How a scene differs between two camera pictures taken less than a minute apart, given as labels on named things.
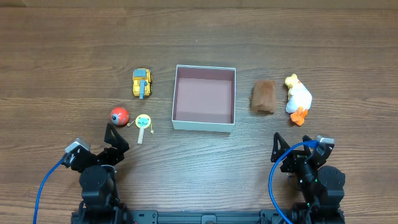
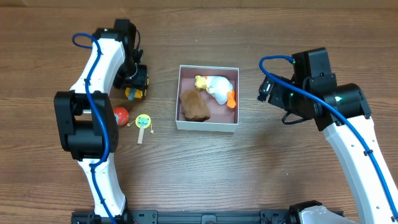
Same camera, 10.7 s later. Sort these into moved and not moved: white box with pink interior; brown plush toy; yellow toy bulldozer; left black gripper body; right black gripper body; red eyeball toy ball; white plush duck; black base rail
Moved: yellow toy bulldozer; brown plush toy; white plush duck; left black gripper body; right black gripper body
Not moved: white box with pink interior; black base rail; red eyeball toy ball
